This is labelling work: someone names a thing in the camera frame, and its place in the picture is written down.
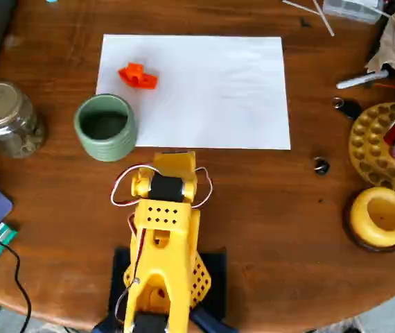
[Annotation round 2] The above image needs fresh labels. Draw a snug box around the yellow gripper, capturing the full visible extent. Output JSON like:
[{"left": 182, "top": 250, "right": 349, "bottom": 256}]
[{"left": 152, "top": 151, "right": 198, "bottom": 181}]

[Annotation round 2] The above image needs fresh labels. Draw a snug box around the orange 3D-printed boat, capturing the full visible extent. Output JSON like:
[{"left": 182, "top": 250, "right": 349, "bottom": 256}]
[{"left": 117, "top": 62, "right": 159, "bottom": 90}]

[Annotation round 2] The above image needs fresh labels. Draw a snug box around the green ribbed ceramic cup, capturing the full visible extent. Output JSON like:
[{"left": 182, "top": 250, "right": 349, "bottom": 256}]
[{"left": 73, "top": 93, "right": 138, "bottom": 162}]

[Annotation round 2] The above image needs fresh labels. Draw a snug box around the white paper sheet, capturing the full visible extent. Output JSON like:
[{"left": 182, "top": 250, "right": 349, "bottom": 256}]
[{"left": 96, "top": 33, "right": 292, "bottom": 151}]

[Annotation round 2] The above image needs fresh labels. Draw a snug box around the black base mat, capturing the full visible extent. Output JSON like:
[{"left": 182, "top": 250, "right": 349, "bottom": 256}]
[{"left": 109, "top": 246, "right": 228, "bottom": 323}]

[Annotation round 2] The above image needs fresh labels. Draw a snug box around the blue clamp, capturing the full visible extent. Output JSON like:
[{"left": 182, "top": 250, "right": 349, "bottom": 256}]
[
  {"left": 91, "top": 310, "right": 126, "bottom": 333},
  {"left": 189, "top": 307, "right": 238, "bottom": 333}
]

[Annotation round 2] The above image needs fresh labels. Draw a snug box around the glass jar with gold lid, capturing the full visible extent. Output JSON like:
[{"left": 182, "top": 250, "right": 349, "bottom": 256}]
[{"left": 0, "top": 82, "right": 46, "bottom": 159}]

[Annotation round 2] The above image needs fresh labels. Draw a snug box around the black key fob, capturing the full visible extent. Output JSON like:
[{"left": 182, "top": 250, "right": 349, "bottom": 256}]
[{"left": 339, "top": 99, "right": 363, "bottom": 121}]

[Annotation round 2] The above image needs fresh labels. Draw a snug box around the yellow tape roll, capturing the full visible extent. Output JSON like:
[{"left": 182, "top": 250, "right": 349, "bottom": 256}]
[{"left": 343, "top": 194, "right": 395, "bottom": 253}]

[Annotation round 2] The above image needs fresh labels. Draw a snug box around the yellow hollow candle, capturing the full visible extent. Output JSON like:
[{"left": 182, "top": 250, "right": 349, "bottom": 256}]
[{"left": 351, "top": 187, "right": 395, "bottom": 248}]

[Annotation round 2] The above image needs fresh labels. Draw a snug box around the yellow round holder tray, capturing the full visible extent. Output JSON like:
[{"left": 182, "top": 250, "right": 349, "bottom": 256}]
[{"left": 349, "top": 102, "right": 395, "bottom": 201}]

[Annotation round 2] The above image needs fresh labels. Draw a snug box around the white marker pen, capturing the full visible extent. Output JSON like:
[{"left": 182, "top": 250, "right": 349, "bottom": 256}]
[{"left": 335, "top": 70, "right": 390, "bottom": 90}]

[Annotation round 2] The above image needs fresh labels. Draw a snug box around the thin white stick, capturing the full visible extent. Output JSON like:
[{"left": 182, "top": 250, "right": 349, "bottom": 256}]
[{"left": 282, "top": 0, "right": 322, "bottom": 16}]

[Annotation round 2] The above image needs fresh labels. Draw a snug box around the long white stick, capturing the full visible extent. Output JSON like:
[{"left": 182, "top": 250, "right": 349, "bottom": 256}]
[{"left": 313, "top": 0, "right": 335, "bottom": 37}]

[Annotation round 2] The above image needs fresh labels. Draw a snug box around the clear plastic box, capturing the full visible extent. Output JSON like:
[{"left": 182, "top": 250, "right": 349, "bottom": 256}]
[{"left": 322, "top": 0, "right": 388, "bottom": 25}]

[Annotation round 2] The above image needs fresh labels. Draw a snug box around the black cable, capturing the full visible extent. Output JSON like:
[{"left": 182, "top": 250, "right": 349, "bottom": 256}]
[{"left": 0, "top": 203, "right": 33, "bottom": 333}]

